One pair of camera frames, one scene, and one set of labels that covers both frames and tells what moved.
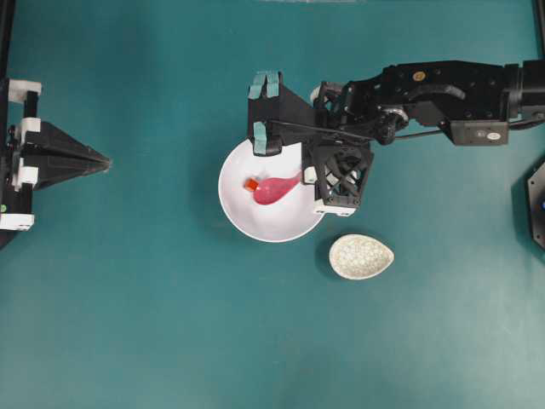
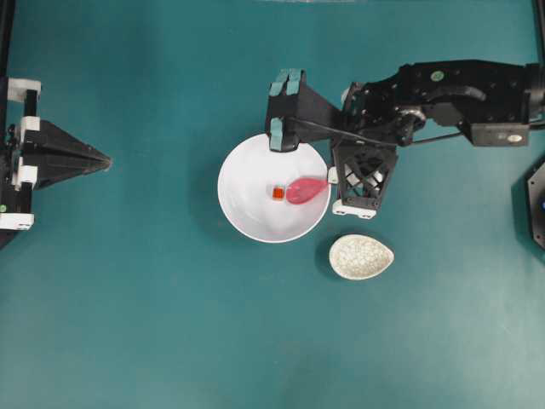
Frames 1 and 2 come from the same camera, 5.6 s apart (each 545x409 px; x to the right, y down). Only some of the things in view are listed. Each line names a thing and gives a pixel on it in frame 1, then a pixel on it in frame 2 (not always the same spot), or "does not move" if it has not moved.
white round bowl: (287, 219) does not move
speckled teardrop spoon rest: (356, 256) does not move
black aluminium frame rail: (7, 18) does not move
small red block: (250, 185) -> (278, 193)
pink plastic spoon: (268, 190) -> (301, 190)
